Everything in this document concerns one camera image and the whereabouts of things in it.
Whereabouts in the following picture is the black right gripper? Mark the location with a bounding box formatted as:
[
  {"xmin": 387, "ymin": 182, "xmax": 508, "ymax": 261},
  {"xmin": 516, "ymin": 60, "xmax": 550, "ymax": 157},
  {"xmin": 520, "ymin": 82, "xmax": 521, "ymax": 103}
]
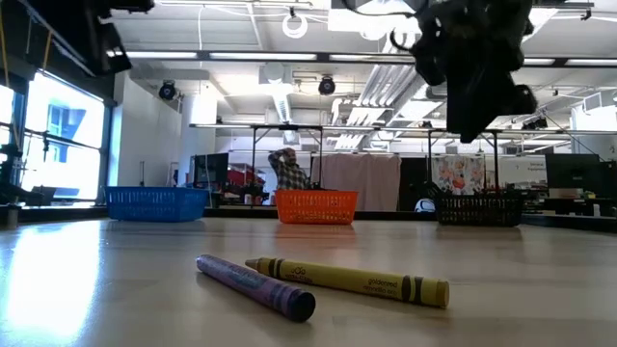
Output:
[{"xmin": 414, "ymin": 0, "xmax": 534, "ymax": 144}]

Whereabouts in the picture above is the yellow crayon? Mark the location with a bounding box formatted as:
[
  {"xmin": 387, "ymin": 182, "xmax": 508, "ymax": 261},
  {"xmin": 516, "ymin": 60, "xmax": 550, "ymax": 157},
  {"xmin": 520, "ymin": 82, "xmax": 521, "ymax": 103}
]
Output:
[{"xmin": 244, "ymin": 256, "xmax": 451, "ymax": 309}]

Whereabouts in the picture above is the purple crayon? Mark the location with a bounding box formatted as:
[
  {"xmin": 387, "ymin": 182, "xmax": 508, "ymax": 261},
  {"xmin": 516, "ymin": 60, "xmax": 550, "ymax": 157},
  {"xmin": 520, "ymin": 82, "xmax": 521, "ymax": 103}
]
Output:
[{"xmin": 195, "ymin": 254, "xmax": 317, "ymax": 324}]

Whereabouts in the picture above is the black track spotlight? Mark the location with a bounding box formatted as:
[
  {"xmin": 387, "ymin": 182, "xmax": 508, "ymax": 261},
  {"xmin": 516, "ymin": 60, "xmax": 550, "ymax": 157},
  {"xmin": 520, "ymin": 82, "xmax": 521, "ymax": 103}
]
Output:
[{"xmin": 520, "ymin": 116, "xmax": 550, "ymax": 131}]

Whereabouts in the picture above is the floral cloth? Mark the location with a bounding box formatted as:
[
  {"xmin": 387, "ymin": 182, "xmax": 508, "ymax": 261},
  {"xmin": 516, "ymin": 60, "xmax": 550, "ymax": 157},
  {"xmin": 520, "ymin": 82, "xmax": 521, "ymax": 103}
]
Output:
[{"xmin": 431, "ymin": 154, "xmax": 486, "ymax": 195}]

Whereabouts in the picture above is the white sign board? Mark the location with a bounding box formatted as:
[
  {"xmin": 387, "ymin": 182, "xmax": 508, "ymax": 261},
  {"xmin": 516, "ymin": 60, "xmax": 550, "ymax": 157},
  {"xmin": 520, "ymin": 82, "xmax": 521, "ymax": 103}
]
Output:
[{"xmin": 523, "ymin": 153, "xmax": 549, "ymax": 185}]

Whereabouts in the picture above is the black plastic basket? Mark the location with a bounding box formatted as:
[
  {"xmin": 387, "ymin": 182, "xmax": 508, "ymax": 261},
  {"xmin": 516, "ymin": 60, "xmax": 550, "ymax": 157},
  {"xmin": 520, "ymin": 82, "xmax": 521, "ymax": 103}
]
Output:
[{"xmin": 436, "ymin": 193, "xmax": 525, "ymax": 228}]

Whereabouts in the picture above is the black wide monitor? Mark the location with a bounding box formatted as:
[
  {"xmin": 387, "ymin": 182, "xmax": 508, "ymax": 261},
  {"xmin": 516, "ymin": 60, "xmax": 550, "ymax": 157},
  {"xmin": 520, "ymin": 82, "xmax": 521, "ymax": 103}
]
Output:
[{"xmin": 544, "ymin": 152, "xmax": 602, "ymax": 190}]

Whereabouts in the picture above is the beige curtain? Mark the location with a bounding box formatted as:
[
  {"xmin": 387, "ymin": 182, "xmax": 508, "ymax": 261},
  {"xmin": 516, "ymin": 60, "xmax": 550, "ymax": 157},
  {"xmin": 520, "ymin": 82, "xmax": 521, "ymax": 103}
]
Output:
[{"xmin": 310, "ymin": 153, "xmax": 402, "ymax": 212}]

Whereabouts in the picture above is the black overhead light bar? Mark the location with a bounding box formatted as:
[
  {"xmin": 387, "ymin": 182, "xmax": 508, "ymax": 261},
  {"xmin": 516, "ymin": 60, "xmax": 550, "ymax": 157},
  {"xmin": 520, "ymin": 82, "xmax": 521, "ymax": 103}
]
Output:
[{"xmin": 110, "ymin": 49, "xmax": 617, "ymax": 67}]

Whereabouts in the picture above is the orange plastic basket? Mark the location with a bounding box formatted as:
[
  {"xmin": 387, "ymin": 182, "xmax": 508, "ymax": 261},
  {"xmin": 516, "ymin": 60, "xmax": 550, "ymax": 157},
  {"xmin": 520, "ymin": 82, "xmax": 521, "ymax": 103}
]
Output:
[{"xmin": 274, "ymin": 189, "xmax": 360, "ymax": 227}]

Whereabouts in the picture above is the person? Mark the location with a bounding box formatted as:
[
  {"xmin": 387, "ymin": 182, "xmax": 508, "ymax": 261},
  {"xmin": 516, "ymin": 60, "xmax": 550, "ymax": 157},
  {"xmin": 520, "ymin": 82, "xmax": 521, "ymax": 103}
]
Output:
[{"xmin": 267, "ymin": 147, "xmax": 312, "ymax": 192}]

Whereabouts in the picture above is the black computer monitor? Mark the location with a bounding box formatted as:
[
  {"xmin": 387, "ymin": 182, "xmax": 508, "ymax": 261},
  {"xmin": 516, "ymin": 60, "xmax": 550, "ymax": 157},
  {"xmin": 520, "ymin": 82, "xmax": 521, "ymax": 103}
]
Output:
[{"xmin": 192, "ymin": 152, "xmax": 230, "ymax": 188}]

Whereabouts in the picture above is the white column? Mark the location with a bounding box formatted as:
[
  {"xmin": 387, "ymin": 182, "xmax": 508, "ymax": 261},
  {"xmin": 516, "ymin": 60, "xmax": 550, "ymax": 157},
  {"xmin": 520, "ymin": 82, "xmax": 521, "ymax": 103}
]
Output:
[{"xmin": 177, "ymin": 93, "xmax": 218, "ymax": 187}]

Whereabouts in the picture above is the blue plastic basket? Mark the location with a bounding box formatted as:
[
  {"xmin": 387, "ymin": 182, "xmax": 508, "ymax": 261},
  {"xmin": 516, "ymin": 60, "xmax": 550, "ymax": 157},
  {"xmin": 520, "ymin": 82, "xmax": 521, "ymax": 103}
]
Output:
[{"xmin": 104, "ymin": 186, "xmax": 210, "ymax": 224}]

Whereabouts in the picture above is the large window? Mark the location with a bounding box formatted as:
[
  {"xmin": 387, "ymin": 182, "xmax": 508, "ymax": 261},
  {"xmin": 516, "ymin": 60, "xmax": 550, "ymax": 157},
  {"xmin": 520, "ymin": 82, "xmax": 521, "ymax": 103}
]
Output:
[{"xmin": 0, "ymin": 71, "xmax": 106, "ymax": 203}]

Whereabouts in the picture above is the black tripod stand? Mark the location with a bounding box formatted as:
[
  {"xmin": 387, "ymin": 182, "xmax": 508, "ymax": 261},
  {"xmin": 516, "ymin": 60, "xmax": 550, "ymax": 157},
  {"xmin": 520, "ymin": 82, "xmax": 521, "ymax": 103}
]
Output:
[{"xmin": 21, "ymin": 125, "xmax": 103, "ymax": 165}]

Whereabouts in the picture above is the small black box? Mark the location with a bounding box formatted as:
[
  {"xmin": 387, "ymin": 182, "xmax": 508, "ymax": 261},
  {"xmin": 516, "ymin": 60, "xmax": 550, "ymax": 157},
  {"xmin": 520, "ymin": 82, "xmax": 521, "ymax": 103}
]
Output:
[{"xmin": 26, "ymin": 185, "xmax": 58, "ymax": 207}]

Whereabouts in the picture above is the black stand equipment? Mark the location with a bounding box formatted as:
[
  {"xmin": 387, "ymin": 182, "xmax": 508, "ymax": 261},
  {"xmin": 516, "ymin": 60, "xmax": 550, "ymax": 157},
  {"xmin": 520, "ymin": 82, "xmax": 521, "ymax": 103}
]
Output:
[{"xmin": 0, "ymin": 119, "xmax": 29, "ymax": 206}]

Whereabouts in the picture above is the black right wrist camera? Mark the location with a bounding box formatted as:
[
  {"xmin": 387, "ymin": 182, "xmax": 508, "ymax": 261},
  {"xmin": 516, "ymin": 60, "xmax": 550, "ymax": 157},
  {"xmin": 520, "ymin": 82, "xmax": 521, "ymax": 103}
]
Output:
[{"xmin": 508, "ymin": 84, "xmax": 539, "ymax": 118}]

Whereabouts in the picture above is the black metal workstation frame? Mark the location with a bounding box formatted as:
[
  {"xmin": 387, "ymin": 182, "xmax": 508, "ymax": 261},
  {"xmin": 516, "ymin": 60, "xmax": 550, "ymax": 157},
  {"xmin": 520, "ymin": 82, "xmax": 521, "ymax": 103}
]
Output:
[
  {"xmin": 249, "ymin": 123, "xmax": 325, "ymax": 206},
  {"xmin": 426, "ymin": 127, "xmax": 500, "ymax": 197}
]

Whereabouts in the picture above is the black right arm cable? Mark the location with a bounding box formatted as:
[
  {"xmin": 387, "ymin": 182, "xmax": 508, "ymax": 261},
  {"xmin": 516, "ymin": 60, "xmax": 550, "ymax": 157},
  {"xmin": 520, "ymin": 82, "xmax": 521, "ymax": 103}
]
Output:
[{"xmin": 340, "ymin": 0, "xmax": 435, "ymax": 55}]

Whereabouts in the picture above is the white wall unit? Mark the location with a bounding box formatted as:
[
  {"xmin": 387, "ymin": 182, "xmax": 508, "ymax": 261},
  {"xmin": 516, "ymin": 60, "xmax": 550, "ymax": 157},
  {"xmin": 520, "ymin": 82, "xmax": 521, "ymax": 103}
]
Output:
[{"xmin": 570, "ymin": 91, "xmax": 617, "ymax": 160}]

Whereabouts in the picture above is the white coiled cable ring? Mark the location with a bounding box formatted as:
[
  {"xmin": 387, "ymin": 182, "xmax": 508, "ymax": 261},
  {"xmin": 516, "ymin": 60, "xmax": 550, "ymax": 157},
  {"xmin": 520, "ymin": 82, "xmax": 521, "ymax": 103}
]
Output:
[{"xmin": 282, "ymin": 13, "xmax": 309, "ymax": 40}]

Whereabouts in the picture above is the white ceiling duct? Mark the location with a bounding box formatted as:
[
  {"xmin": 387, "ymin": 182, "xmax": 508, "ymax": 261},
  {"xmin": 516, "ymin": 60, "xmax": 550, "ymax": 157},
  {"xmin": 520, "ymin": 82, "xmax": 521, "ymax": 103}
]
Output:
[{"xmin": 257, "ymin": 62, "xmax": 295, "ymax": 124}]

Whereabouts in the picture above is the black aluminium table frame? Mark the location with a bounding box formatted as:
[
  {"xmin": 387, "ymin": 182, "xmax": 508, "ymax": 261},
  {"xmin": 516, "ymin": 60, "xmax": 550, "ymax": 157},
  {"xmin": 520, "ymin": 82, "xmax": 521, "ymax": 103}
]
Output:
[{"xmin": 0, "ymin": 203, "xmax": 617, "ymax": 230}]

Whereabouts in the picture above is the grey table post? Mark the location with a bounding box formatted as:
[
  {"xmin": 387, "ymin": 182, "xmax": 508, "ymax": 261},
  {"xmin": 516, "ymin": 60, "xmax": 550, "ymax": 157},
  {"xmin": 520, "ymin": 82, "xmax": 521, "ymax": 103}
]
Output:
[{"xmin": 4, "ymin": 203, "xmax": 21, "ymax": 230}]

